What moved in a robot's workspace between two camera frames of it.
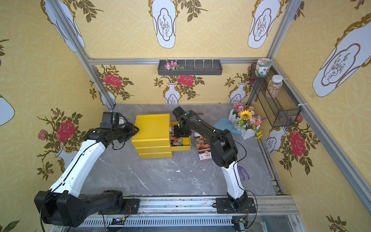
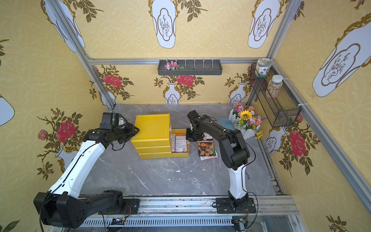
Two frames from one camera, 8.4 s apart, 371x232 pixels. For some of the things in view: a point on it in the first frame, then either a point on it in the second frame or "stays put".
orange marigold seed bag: x=203 y=147 stays put
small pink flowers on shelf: x=173 y=65 stays put
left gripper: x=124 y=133 stays put
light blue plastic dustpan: x=224 y=123 stays put
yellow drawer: x=187 y=145 to x=174 y=131
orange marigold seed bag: x=176 y=141 to x=206 y=148
